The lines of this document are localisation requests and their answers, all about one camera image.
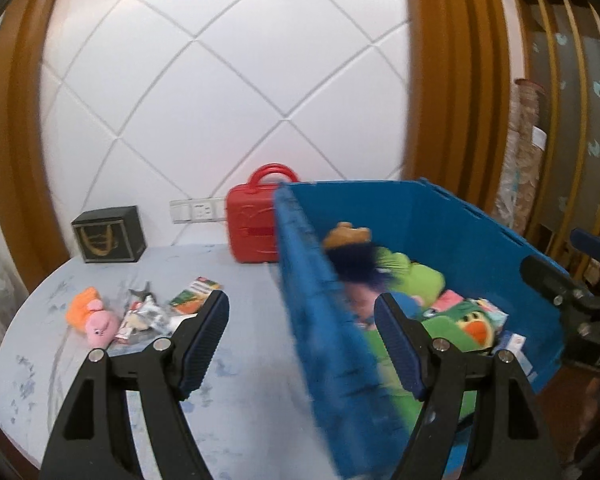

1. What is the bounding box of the doll with crown blue hair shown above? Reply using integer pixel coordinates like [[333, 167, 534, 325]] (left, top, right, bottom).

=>
[[322, 221, 446, 331]]

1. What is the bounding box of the clear plastic packet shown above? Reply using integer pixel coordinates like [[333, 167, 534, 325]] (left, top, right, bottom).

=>
[[112, 295, 181, 343]]

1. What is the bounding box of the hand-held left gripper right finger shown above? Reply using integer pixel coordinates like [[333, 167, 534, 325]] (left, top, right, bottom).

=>
[[374, 292, 563, 480]]

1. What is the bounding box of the red case with handle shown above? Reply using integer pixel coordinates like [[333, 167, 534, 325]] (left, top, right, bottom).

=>
[[225, 162, 301, 264]]

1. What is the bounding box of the dark gift box gold handle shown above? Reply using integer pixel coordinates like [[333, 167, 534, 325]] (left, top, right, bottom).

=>
[[71, 205, 147, 264]]

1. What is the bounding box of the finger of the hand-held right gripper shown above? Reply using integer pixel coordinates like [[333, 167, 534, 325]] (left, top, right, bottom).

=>
[[521, 255, 593, 311], [569, 229, 600, 272]]

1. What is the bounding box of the person's right hand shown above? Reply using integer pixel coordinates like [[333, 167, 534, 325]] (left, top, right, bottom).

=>
[[572, 375, 600, 471]]

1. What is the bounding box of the pink orange pig plush toy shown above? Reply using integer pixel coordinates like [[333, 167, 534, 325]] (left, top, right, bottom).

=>
[[65, 287, 122, 348]]

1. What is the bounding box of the white wall socket panel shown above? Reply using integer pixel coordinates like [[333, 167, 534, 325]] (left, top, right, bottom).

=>
[[169, 198, 227, 224]]

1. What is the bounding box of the green bird plush toy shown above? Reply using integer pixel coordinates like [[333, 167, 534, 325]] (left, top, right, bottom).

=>
[[420, 297, 498, 356]]

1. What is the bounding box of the rolled patterned paper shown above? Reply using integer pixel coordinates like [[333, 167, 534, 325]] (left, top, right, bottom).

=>
[[495, 77, 548, 241]]

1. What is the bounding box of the brown wooden frame post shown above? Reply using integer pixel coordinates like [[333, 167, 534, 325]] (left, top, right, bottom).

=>
[[402, 0, 512, 211], [0, 0, 88, 291]]

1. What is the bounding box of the pink white box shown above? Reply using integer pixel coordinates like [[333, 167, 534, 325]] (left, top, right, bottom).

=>
[[432, 290, 466, 316]]

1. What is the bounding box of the wooden slat glass panel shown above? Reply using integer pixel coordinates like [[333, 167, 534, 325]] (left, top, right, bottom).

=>
[[510, 0, 600, 281]]

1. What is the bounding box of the green orange box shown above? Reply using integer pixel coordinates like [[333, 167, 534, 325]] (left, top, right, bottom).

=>
[[169, 276, 224, 316]]

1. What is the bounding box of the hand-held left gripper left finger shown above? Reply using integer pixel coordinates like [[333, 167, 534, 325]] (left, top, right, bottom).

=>
[[39, 290, 231, 480]]

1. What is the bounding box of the blue plastic bin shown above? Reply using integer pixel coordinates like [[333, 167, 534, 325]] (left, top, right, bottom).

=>
[[272, 177, 581, 480]]

